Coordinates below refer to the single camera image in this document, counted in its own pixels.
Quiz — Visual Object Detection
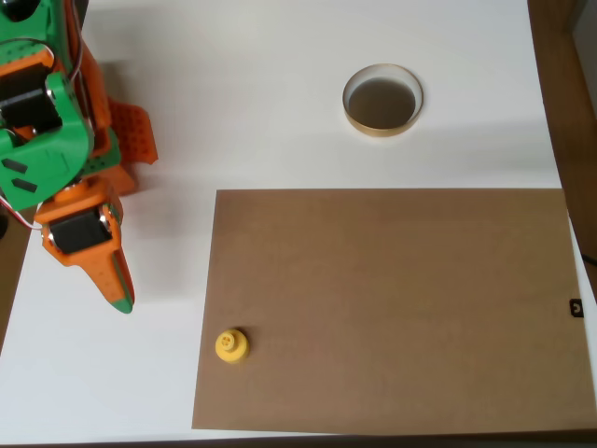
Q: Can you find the yellow plastic peg piece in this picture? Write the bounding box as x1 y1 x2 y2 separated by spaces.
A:
214 328 251 366

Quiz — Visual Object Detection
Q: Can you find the orange robot base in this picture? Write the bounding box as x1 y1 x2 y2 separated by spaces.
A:
88 97 160 197

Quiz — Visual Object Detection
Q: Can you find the round shallow dish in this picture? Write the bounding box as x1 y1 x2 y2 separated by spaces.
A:
341 63 425 139

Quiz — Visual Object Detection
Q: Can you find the brown cardboard mat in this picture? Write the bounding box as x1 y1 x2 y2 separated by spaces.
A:
191 188 597 433

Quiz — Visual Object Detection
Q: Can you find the white paper sheet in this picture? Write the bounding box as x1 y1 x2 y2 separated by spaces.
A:
0 0 597 444

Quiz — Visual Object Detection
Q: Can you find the white red servo cable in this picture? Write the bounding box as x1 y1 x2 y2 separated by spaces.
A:
0 193 46 232

